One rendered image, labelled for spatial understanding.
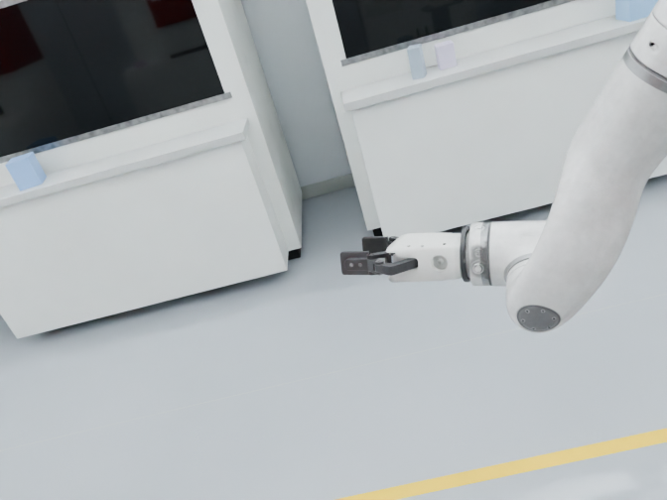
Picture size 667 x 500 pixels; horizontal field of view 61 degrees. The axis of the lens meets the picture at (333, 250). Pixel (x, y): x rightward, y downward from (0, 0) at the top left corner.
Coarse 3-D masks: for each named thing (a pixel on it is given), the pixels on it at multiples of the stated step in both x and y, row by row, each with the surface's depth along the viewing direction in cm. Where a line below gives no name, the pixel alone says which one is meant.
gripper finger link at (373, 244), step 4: (368, 236) 86; (372, 236) 85; (376, 236) 85; (380, 236) 85; (384, 236) 84; (364, 240) 85; (368, 240) 85; (372, 240) 85; (376, 240) 85; (380, 240) 84; (384, 240) 84; (388, 240) 85; (364, 244) 85; (368, 244) 85; (372, 244) 85; (376, 244) 85; (380, 244) 84; (384, 244) 84; (388, 244) 84; (364, 248) 86; (368, 248) 85; (372, 248) 85; (376, 248) 85; (380, 248) 85; (384, 248) 84; (372, 252) 85; (376, 252) 85
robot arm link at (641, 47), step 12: (660, 0) 51; (660, 12) 50; (648, 24) 51; (660, 24) 50; (636, 36) 53; (648, 36) 51; (660, 36) 50; (636, 48) 52; (648, 48) 51; (660, 48) 50; (648, 60) 51; (660, 60) 50; (660, 72) 51
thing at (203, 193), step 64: (0, 0) 265; (64, 0) 266; (128, 0) 267; (192, 0) 269; (0, 64) 279; (64, 64) 280; (128, 64) 281; (192, 64) 283; (256, 64) 342; (0, 128) 294; (64, 128) 295; (128, 128) 297; (192, 128) 298; (256, 128) 300; (0, 192) 297; (64, 192) 289; (128, 192) 290; (192, 192) 292; (256, 192) 294; (0, 256) 305; (64, 256) 306; (128, 256) 308; (192, 256) 310; (256, 256) 311; (64, 320) 326
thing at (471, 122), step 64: (320, 0) 271; (384, 0) 272; (448, 0) 274; (512, 0) 275; (576, 0) 276; (640, 0) 258; (384, 64) 287; (448, 64) 275; (512, 64) 265; (576, 64) 269; (384, 128) 280; (448, 128) 281; (512, 128) 283; (576, 128) 284; (384, 192) 297; (448, 192) 298; (512, 192) 300
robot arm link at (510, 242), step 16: (496, 224) 73; (512, 224) 72; (528, 224) 71; (544, 224) 70; (496, 240) 71; (512, 240) 70; (528, 240) 69; (496, 256) 70; (512, 256) 69; (528, 256) 67; (496, 272) 71
